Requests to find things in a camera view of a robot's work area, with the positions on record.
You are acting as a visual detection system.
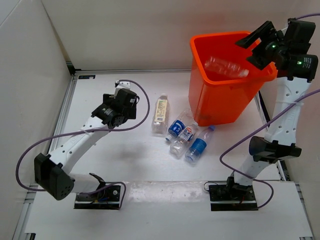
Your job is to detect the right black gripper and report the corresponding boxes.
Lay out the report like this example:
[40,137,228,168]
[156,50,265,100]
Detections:
[234,21,288,71]

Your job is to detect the clear unlabeled plastic bottle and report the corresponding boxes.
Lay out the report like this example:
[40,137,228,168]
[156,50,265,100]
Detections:
[204,56,250,79]

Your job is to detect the yellow label plastic bottle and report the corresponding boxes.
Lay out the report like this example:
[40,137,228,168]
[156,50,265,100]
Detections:
[151,93,170,135]

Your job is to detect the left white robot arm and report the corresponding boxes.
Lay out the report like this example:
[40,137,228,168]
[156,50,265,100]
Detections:
[34,88,139,201]

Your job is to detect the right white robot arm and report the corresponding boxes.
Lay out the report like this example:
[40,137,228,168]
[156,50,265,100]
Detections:
[224,18,319,200]

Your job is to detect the orange plastic bin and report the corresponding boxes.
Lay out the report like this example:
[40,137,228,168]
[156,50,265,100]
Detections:
[188,31,277,127]

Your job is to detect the blue label sticker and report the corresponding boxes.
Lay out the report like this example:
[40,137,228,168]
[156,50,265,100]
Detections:
[78,75,96,80]

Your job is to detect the blue label crushed bottle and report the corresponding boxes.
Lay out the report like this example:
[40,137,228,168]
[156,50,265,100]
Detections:
[165,108,193,143]

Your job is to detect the white blue label bottle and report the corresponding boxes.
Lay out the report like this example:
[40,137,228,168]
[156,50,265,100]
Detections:
[169,121,199,159]

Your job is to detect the blue label purple cap bottle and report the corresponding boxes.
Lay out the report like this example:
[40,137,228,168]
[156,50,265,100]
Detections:
[184,125,216,165]

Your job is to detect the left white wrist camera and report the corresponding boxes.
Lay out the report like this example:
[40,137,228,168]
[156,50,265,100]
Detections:
[114,80,131,96]

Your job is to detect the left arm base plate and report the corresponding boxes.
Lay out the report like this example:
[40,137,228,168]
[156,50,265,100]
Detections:
[73,181,127,211]

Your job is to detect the aluminium table frame rail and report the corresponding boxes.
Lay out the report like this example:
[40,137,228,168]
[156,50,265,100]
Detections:
[12,60,80,240]

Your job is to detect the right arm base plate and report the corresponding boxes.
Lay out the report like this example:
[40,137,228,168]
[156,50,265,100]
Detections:
[203,181,258,212]

